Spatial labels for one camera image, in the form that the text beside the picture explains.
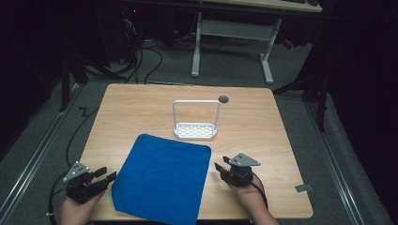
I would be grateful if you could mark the person's right hand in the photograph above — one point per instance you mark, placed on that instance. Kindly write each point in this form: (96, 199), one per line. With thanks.
(250, 195)

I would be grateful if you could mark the metal floor rail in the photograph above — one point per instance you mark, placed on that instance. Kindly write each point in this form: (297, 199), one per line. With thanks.
(336, 165)
(34, 159)

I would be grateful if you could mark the blue cloth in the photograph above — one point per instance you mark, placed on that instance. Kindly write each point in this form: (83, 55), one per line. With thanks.
(161, 178)

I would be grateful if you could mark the dark computer tower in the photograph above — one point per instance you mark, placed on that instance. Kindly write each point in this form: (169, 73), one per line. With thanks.
(131, 31)

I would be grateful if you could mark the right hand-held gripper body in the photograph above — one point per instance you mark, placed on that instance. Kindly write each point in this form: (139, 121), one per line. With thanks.
(239, 175)

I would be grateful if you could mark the dark round table grommet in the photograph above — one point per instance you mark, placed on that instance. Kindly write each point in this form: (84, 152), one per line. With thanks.
(223, 99)

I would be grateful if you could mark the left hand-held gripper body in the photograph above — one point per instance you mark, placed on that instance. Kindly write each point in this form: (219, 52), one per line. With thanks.
(78, 185)

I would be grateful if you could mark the black metal stand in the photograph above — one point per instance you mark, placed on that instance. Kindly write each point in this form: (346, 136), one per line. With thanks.
(65, 84)
(321, 106)

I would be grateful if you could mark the person's left hand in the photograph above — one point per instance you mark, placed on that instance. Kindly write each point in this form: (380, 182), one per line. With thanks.
(75, 210)

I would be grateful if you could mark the white-framed wooden desk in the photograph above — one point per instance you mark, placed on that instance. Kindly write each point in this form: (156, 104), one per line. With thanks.
(237, 29)

